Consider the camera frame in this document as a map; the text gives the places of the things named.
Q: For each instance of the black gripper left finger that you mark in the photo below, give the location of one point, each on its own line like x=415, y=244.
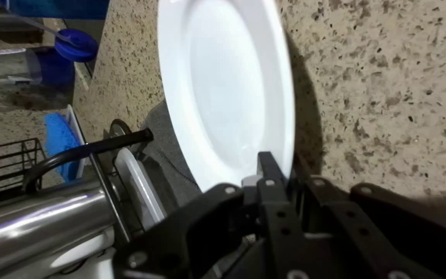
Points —
x=280, y=250

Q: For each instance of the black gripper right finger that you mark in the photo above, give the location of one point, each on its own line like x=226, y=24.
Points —
x=359, y=249

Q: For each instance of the white dinner plate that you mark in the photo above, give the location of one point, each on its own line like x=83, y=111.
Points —
x=227, y=86

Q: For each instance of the steel thermos bottle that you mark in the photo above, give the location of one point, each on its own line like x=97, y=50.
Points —
x=63, y=235

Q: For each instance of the blue water bottle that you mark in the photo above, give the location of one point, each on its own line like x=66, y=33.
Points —
x=52, y=67

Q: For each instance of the black wire dish rack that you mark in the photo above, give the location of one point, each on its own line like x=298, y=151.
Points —
x=21, y=170

